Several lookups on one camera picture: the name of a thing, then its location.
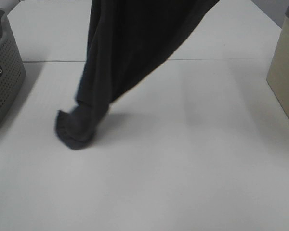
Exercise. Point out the grey perforated plastic basket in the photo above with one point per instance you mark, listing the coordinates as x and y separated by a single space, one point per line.
12 71

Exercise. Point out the dark navy towel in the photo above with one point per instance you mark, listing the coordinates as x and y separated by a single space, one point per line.
127 40

